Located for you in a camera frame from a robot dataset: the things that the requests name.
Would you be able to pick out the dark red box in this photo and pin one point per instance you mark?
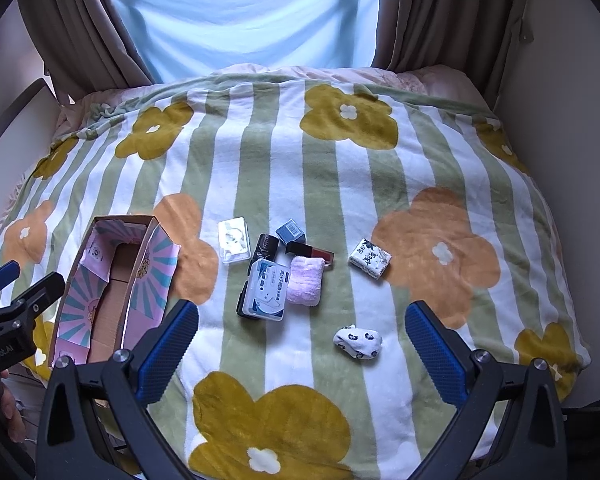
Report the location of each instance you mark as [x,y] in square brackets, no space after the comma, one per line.
[312,253]

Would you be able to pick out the white headboard cushion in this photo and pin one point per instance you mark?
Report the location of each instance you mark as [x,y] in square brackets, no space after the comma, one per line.
[15,170]

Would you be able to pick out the light blue curtain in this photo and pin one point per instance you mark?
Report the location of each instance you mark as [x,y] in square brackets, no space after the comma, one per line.
[240,15]

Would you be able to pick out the cardboard box with pink lining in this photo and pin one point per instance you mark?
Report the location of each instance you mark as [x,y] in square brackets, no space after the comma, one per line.
[150,270]

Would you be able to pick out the black flat case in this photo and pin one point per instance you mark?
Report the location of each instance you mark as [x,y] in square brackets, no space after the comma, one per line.
[242,300]

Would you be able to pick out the person's left hand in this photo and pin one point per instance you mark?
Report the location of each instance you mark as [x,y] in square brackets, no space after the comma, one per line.
[11,400]

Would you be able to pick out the pink fluffy cloth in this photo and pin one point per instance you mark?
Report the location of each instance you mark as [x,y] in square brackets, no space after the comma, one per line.
[305,280]

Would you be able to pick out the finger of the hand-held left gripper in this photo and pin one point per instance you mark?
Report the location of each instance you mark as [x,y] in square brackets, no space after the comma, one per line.
[30,305]
[0,277]

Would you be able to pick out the small blue box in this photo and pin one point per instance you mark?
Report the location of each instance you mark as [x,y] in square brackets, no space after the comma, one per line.
[291,231]

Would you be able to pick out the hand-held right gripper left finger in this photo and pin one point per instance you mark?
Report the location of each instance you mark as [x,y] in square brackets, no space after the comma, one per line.
[167,355]

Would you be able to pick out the floral tissue pack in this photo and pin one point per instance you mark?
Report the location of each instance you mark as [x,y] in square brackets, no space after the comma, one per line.
[371,259]

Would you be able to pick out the clear plastic case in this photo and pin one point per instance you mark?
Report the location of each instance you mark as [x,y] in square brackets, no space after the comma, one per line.
[234,240]

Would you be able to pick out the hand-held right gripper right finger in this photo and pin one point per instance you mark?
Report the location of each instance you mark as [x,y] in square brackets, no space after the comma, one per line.
[437,355]

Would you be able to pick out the striped flower blanket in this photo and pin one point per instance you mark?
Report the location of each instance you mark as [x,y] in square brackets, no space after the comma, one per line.
[330,170]

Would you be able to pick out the white and blue plastic box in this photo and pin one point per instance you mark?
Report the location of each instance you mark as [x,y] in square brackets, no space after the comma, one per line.
[266,290]

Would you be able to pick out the white sock with black spots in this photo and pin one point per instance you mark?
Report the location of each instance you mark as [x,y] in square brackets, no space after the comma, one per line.
[357,342]

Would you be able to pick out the grey headboard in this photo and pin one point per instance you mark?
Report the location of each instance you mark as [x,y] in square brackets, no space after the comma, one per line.
[15,110]

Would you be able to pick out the beige curtain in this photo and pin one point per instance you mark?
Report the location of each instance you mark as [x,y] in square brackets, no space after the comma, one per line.
[80,20]
[430,10]

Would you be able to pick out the black bag roll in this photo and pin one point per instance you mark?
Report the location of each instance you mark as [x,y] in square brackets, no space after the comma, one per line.
[266,247]

